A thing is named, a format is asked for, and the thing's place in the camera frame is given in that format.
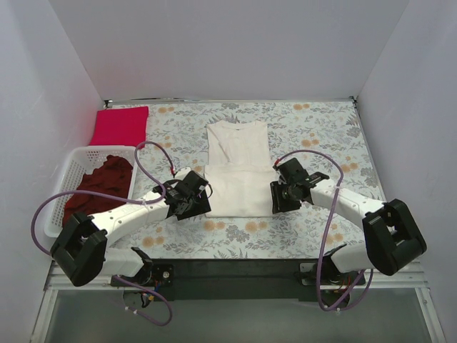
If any white t shirt red print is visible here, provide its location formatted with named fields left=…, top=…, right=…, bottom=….
left=204, top=121, right=276, bottom=218

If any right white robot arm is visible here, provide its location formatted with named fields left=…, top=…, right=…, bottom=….
left=270, top=158, right=427, bottom=284

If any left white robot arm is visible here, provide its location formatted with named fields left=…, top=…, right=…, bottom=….
left=51, top=170, right=211, bottom=287

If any floral table cloth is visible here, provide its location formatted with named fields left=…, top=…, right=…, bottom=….
left=115, top=101, right=383, bottom=259

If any dark red t shirt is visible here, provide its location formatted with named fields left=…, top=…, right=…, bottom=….
left=61, top=154, right=134, bottom=229

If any folded pink t shirt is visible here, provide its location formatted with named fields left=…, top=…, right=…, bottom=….
left=89, top=106, right=149, bottom=146

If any white plastic basket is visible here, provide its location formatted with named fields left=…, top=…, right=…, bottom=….
left=44, top=145, right=141, bottom=239

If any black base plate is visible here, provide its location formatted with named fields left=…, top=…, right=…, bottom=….
left=110, top=259, right=367, bottom=303

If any aluminium frame rail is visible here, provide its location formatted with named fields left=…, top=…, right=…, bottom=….
left=44, top=262, right=429, bottom=290

